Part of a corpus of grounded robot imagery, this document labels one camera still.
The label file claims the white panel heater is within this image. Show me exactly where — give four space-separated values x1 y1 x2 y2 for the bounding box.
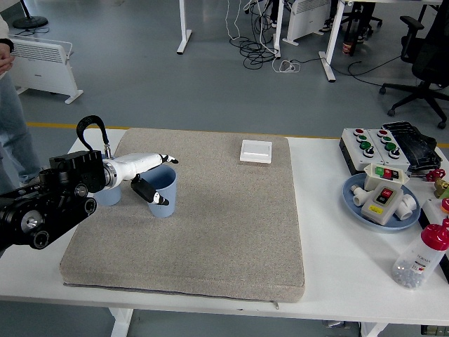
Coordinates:
282 0 333 46
7 34 84 105

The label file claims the blue plate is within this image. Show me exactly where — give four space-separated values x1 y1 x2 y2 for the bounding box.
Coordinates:
342 173 422 232

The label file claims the black fan stand base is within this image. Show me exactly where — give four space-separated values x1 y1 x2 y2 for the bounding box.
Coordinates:
13 0 49 29

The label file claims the person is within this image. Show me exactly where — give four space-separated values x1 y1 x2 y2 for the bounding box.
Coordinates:
0 17 46 194
321 0 376 44

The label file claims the white desk leg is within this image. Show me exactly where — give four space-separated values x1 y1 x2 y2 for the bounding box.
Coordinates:
318 0 347 83
272 0 285 59
176 0 193 55

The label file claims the blue ribbed cup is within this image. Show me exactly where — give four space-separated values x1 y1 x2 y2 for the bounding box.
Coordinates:
93 175 123 207
138 165 178 219

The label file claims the black office chair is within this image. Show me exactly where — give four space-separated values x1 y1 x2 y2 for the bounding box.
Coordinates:
378 0 449 130

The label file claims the white pipe fitting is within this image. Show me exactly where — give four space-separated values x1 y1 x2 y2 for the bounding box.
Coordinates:
395 194 419 221
351 185 369 208

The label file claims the white table leg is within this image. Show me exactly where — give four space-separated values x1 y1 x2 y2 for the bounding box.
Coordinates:
360 322 389 337
108 308 134 337

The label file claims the black foot pedal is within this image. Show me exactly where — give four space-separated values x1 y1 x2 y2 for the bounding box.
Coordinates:
381 121 443 173

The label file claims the black chair wheel base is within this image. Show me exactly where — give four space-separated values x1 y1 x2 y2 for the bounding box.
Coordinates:
342 3 383 39

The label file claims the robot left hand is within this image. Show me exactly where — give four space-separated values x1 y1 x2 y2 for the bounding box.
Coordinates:
111 152 179 206

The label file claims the clear bottle red cap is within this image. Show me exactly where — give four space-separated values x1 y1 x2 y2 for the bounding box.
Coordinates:
391 218 449 291

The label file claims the white four-button control box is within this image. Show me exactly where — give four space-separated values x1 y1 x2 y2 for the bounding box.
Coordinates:
365 128 411 173
338 127 387 176

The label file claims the emergency stop button box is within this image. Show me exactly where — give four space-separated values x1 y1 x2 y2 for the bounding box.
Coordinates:
419 197 449 246

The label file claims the black cable bundle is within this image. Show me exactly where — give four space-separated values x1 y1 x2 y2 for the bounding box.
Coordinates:
229 0 281 70

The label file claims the green box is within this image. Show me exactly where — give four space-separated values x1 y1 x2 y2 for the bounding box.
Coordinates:
420 325 449 337

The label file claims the brass valve red handle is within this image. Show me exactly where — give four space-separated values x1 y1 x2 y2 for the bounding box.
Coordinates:
426 168 449 199

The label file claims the white cable pile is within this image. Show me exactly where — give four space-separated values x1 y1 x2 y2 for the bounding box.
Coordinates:
272 59 302 74

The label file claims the grey-brown mat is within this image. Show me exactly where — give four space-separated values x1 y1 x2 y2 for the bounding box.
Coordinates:
60 127 306 303

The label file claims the white wall switch plate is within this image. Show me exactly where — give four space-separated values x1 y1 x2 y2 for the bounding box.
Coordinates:
239 139 274 164

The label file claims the cream three-button switch box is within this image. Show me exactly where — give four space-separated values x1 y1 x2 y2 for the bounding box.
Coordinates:
363 163 410 192

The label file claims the grey two-button switch box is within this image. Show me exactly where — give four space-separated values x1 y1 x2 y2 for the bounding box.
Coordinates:
361 183 404 225

